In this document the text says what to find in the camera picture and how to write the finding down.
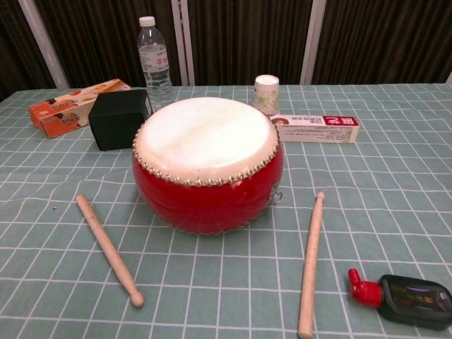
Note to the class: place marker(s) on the wooden drumstick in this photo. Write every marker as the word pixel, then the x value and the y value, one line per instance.
pixel 312 261
pixel 106 247

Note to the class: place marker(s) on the red drum with white skin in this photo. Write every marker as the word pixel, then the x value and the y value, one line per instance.
pixel 205 197

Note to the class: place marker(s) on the green grid cutting mat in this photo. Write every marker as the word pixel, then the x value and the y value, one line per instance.
pixel 212 282

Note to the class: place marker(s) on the white paper cup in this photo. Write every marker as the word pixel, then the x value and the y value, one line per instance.
pixel 265 97

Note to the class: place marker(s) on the long white red carton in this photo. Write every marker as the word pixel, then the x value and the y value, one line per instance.
pixel 318 129

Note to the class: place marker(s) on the black cube box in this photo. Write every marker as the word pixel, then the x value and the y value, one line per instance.
pixel 116 123

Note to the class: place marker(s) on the clear plastic water bottle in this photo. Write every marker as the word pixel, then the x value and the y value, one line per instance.
pixel 157 70

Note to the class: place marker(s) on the orange biscuit box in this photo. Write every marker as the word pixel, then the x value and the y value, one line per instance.
pixel 63 113

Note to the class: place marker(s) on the black ink bottle red cap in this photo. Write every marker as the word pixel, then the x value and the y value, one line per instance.
pixel 413 300

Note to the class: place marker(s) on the white partition post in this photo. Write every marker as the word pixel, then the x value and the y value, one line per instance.
pixel 312 42
pixel 183 42
pixel 44 42

